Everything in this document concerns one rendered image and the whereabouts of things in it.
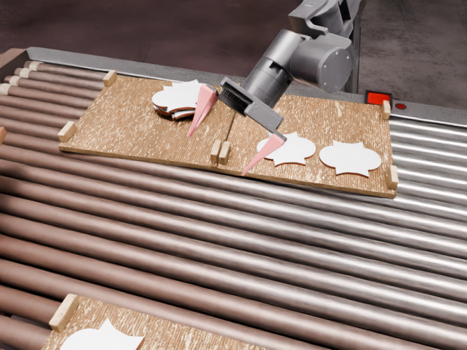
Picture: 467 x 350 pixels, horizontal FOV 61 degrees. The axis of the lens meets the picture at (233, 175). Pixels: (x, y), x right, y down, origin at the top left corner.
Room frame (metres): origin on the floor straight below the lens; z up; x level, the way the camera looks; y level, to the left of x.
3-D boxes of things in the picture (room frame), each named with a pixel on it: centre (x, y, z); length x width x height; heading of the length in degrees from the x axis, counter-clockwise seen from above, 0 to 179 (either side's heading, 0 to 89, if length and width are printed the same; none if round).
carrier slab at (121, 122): (0.90, 0.21, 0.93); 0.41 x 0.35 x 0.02; 79
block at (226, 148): (0.72, 0.02, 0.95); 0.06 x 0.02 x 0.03; 168
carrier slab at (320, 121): (0.81, -0.20, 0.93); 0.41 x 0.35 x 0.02; 78
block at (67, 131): (0.80, 0.42, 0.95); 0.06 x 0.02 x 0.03; 169
